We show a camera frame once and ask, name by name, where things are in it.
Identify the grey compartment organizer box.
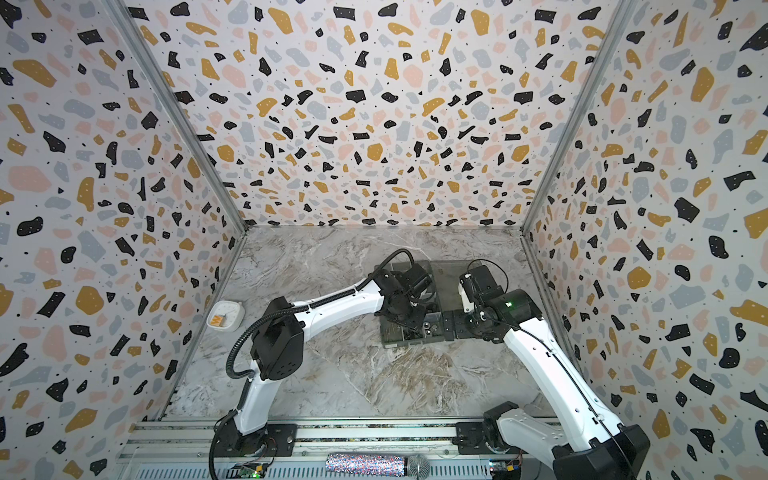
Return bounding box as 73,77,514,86
379,258,510,348

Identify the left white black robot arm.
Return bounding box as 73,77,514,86
225,263,432,436

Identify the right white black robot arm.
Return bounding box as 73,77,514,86
458,265,650,479

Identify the white square container orange label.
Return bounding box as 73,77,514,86
206,300,245,332

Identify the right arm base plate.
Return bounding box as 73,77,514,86
452,422,511,455

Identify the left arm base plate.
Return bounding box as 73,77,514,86
212,421,298,458

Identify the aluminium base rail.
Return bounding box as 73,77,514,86
112,417,555,479

